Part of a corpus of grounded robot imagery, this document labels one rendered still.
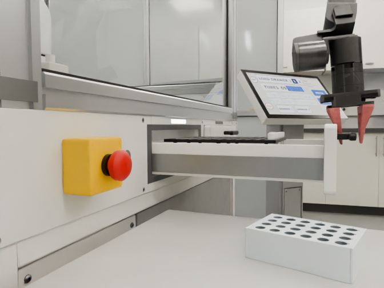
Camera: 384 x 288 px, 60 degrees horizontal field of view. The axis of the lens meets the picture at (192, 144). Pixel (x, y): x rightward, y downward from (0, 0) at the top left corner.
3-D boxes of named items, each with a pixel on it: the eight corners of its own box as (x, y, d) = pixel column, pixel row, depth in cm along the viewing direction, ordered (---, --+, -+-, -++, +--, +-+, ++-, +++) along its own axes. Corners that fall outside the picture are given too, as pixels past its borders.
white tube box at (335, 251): (366, 258, 41) (367, 228, 41) (352, 284, 34) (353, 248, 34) (271, 239, 48) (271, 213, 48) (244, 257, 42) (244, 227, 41)
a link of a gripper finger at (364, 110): (332, 144, 69) (329, 99, 69) (370, 142, 67) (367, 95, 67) (335, 146, 63) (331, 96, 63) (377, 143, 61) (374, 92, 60)
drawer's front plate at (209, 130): (235, 156, 118) (236, 125, 117) (210, 165, 91) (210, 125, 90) (231, 156, 119) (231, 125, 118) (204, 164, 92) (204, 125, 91)
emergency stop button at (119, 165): (135, 179, 44) (134, 148, 44) (118, 183, 40) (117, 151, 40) (116, 178, 45) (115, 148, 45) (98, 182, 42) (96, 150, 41)
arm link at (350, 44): (365, 28, 61) (355, 36, 67) (326, 33, 62) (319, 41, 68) (367, 66, 61) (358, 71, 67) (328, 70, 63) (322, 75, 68)
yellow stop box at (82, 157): (127, 187, 47) (126, 136, 46) (94, 198, 40) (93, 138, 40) (98, 185, 48) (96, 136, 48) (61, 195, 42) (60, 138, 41)
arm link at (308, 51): (350, 0, 65) (342, 36, 72) (290, 9, 67) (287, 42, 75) (364, 42, 59) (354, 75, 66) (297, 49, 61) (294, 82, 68)
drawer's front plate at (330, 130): (331, 171, 77) (332, 124, 77) (335, 196, 50) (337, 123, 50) (323, 171, 78) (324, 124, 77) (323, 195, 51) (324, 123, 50)
